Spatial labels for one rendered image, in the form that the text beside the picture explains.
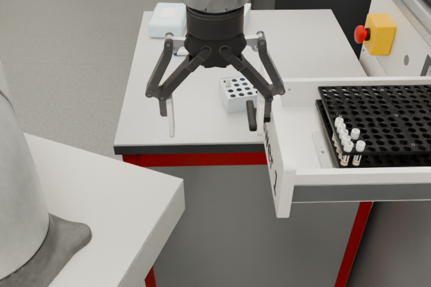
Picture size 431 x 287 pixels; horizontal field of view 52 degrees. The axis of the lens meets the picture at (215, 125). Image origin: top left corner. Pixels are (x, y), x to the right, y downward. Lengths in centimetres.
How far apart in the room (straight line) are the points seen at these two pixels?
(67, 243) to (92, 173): 15
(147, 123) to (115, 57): 180
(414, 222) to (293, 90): 37
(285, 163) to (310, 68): 56
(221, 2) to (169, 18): 73
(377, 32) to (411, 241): 44
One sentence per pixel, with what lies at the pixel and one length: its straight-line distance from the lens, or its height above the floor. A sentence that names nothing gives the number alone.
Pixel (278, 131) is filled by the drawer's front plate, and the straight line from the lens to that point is 66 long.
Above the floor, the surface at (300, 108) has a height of 84.
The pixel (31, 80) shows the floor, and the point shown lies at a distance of 266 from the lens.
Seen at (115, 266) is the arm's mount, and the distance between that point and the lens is 63.
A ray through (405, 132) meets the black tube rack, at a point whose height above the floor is 90.
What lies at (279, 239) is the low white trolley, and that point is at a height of 42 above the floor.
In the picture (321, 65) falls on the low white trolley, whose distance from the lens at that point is 116.
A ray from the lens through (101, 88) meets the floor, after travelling 247.
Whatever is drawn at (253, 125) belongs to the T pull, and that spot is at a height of 91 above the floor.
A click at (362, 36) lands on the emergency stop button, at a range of 105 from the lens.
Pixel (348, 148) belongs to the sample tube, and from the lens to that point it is 69.
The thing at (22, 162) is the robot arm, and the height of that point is 101.
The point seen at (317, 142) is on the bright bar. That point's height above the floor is 85.
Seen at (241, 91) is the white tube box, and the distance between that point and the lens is 97.
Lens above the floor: 135
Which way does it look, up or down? 39 degrees down
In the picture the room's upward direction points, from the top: straight up
